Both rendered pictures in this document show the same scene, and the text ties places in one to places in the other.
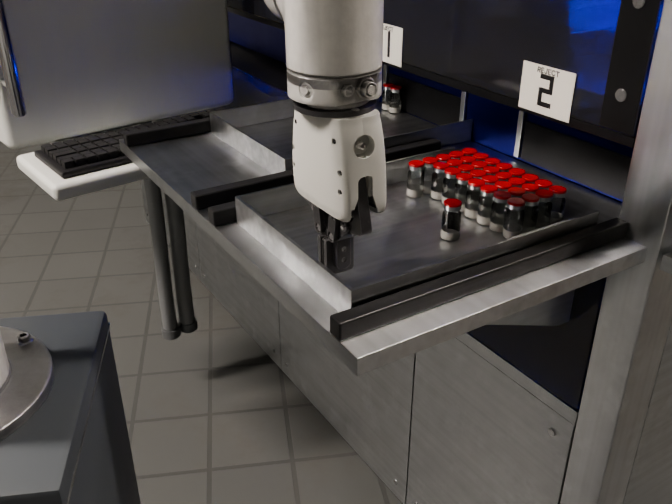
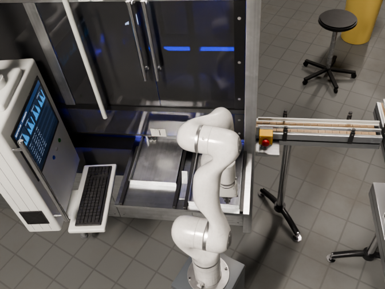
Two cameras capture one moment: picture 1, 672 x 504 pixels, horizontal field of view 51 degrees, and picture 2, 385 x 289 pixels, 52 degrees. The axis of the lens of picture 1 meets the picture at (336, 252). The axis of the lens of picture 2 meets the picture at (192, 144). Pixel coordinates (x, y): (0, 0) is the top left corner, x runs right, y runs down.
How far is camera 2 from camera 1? 161 cm
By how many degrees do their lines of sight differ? 40
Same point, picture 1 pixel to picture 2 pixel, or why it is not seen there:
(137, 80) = (67, 179)
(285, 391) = (122, 221)
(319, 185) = (228, 194)
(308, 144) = (225, 190)
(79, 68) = (60, 192)
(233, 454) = (133, 249)
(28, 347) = not seen: hidden behind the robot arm
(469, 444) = not seen: hidden behind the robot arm
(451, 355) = not seen: hidden behind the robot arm
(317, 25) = (231, 178)
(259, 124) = (134, 171)
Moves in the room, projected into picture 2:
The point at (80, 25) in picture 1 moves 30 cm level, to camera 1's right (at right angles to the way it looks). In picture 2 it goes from (56, 180) to (99, 145)
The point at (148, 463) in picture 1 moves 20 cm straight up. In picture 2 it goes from (116, 273) to (109, 260)
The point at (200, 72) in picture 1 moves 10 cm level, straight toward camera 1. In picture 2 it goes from (73, 160) to (86, 166)
